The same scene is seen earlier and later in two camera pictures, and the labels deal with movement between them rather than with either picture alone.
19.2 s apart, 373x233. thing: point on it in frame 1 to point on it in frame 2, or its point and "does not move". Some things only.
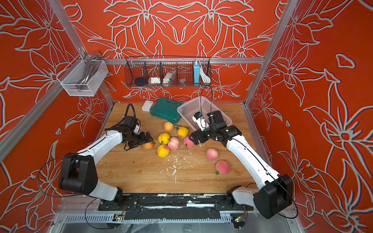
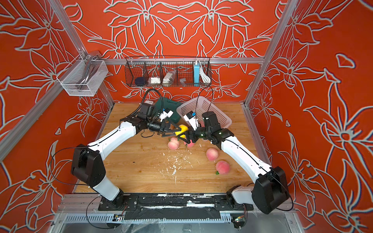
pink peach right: x=212 y=154 does not move
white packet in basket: x=155 y=80 does not move
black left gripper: x=143 y=140 to x=152 y=128
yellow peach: x=163 y=138 to x=184 y=128
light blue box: x=196 y=74 does not move
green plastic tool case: x=166 y=109 does not move
